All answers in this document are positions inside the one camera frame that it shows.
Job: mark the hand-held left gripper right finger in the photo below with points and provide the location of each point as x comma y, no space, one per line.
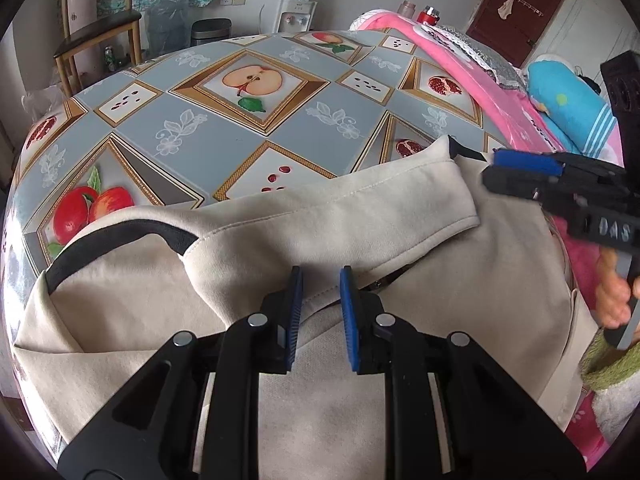
350,315

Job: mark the blue pillow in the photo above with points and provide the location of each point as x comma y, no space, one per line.
565,95

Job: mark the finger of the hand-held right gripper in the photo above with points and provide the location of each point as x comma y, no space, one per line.
515,182
525,161

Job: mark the wooden chair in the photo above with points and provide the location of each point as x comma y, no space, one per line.
100,30

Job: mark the fruit print tablecloth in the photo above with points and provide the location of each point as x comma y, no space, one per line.
200,125

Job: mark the person's right hand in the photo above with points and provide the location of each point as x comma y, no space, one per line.
610,295

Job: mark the cream jacket with black trim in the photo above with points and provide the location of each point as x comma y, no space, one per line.
150,285

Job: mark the white plastic bag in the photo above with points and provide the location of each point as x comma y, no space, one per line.
42,100

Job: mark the white cylindrical appliance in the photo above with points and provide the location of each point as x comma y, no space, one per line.
80,5

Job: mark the red bottle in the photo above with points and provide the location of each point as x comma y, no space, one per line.
428,16

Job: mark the dark red door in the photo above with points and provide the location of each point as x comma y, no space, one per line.
515,35

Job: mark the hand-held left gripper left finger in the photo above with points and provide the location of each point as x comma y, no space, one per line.
295,310

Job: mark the pink floral blanket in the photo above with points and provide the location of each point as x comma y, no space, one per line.
500,105

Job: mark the small beige hanging cloth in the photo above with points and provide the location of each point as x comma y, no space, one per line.
506,7

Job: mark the silver quilted mat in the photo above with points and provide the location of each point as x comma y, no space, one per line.
480,55

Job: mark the green bottle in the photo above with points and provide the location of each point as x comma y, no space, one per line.
108,60

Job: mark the dark grey trash bin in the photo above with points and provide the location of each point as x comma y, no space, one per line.
210,32

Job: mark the white water dispenser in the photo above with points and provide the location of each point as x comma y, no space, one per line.
295,15

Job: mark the empty clear water jug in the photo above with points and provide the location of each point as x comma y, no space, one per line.
167,25

